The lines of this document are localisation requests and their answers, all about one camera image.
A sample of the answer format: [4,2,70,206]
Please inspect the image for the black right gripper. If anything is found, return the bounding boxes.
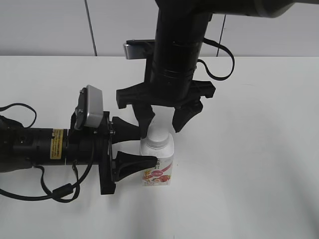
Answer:
[116,80,215,138]

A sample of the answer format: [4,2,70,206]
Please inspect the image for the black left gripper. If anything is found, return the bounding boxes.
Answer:
[66,111,158,195]

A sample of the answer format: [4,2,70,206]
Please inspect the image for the white plastic bottle cap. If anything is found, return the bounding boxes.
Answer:
[146,125,170,149]

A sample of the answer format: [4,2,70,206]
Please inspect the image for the white yili changqing yogurt bottle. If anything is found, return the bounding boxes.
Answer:
[140,133,174,186]

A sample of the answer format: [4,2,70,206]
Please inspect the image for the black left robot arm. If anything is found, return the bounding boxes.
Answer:
[0,112,158,195]

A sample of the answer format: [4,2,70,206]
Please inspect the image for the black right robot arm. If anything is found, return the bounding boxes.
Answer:
[116,0,294,138]

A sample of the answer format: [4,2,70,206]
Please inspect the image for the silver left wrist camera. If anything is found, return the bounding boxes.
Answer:
[74,85,103,130]

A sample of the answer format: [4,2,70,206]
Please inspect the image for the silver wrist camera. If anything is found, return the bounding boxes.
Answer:
[74,85,103,130]
[123,39,155,60]

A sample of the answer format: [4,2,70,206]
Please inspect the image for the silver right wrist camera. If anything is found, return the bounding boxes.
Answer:
[123,39,155,60]

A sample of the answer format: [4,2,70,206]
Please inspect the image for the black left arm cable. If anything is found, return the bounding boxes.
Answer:
[0,103,95,203]

